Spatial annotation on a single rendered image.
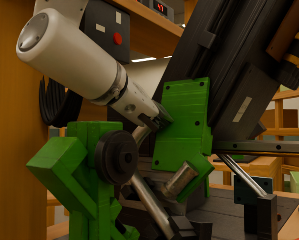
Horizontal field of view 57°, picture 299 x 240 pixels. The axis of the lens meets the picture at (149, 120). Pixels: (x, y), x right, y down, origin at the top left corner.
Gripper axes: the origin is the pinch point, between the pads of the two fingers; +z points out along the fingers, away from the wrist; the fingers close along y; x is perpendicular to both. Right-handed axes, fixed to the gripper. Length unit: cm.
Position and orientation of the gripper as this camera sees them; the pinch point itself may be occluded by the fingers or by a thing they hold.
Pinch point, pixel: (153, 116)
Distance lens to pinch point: 61.6
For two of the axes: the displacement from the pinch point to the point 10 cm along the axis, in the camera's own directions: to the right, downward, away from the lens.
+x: -7.2, 6.7, 1.8
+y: -4.5, -6.6, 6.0
